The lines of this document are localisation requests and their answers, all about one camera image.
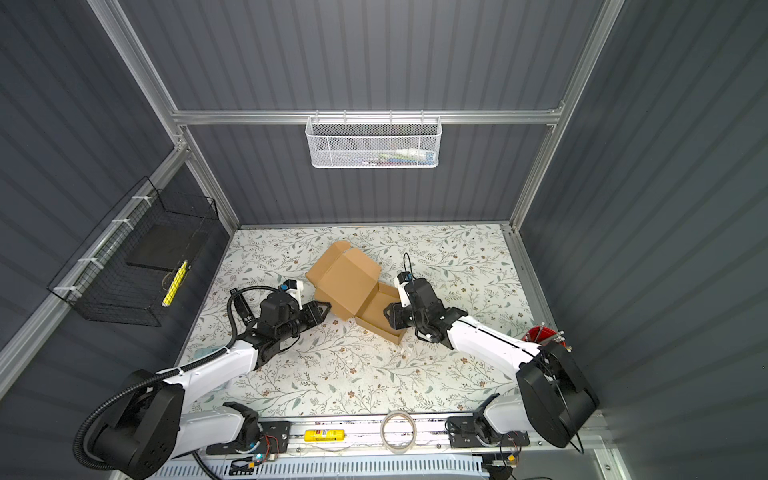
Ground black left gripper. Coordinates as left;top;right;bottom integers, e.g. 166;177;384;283
277;300;330;344

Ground brown cardboard paper box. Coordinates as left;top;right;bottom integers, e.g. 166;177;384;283
306;240;406;345

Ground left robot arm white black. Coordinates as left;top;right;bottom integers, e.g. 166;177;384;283
72;281;331;479

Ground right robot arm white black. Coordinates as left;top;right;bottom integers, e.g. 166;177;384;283
384;271;599;449

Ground black marker on table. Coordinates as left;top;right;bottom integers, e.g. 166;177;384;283
230;288;254;325

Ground yellow ruler in basket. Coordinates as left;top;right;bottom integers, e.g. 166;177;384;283
161;260;189;308

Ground red pencil cup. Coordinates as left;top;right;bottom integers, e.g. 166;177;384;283
522;324;570;350

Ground clear tape roll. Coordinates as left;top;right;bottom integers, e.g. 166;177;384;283
379;411;418;455

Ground black flat pad in basket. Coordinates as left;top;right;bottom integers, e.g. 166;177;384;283
125;225;208;272

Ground items in white basket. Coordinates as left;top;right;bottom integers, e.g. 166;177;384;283
358;148;438;168

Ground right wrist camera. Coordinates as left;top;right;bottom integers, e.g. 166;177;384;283
394;271;413;308

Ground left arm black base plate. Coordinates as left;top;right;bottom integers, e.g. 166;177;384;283
205;421;291;455

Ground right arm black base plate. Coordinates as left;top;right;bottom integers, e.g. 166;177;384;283
444;416;530;448

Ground black wire mesh basket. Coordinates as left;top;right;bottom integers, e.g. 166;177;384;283
48;178;219;327

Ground white wire mesh basket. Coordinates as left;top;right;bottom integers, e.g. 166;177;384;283
305;117;443;169

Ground black corrugated cable hose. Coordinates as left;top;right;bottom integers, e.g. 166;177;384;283
72;285;283;480

